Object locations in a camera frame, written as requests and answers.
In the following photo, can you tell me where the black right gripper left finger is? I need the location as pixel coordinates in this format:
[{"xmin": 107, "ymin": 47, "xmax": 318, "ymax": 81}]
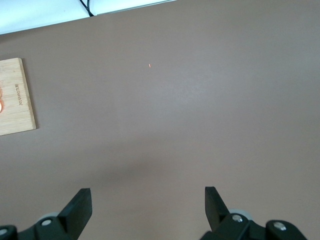
[{"xmin": 0, "ymin": 188, "xmax": 93, "ymax": 240}]

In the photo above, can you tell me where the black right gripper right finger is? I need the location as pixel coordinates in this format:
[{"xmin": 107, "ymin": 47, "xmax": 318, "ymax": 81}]
[{"xmin": 199, "ymin": 186, "xmax": 307, "ymax": 240}]

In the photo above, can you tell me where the bamboo tray with metal handle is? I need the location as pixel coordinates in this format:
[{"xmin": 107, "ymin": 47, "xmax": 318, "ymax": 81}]
[{"xmin": 0, "ymin": 57, "xmax": 40, "ymax": 137}]

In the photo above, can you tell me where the black cable on white surface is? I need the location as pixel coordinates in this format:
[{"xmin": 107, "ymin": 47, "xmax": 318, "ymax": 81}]
[{"xmin": 79, "ymin": 0, "xmax": 95, "ymax": 17}]

